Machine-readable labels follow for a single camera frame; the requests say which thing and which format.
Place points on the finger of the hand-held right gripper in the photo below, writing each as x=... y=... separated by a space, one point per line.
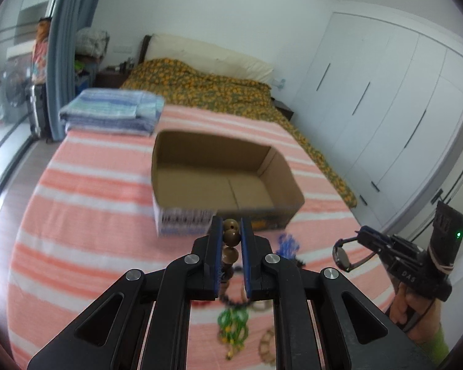
x=372 y=239

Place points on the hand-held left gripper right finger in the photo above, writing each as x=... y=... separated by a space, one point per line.
x=244 y=250

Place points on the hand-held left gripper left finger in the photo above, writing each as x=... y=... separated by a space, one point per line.
x=217 y=247

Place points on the black wristwatch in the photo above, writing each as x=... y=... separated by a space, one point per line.
x=341 y=258

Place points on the printed cardboard box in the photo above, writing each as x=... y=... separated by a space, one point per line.
x=216 y=185

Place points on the person's right forearm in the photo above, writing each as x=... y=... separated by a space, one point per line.
x=434 y=346

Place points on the person's right hand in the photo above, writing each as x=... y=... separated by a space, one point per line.
x=399 y=308

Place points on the orange white striped bedspread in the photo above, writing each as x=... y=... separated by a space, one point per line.
x=100 y=200

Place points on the white wardrobe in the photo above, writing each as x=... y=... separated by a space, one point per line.
x=389 y=104

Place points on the dark wooden nightstand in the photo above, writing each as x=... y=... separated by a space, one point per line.
x=285 y=110
x=110 y=79

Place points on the yellow floral duvet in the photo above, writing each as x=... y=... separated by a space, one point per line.
x=216 y=84

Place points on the folded blue striped blanket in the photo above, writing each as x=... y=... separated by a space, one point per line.
x=108 y=108

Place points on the cream pillow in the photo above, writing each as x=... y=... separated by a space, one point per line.
x=216 y=57

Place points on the dark wooden headboard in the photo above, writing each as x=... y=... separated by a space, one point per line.
x=144 y=48

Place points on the silver suitcase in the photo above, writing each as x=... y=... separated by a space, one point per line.
x=38 y=108

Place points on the plaid cloth bundle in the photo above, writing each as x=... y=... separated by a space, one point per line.
x=92 y=44

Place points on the blue-grey curtain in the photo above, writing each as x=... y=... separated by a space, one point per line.
x=65 y=46

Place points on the grey washing machine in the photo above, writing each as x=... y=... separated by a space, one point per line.
x=15 y=84

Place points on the orange patterned bag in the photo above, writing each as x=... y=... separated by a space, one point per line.
x=41 y=50

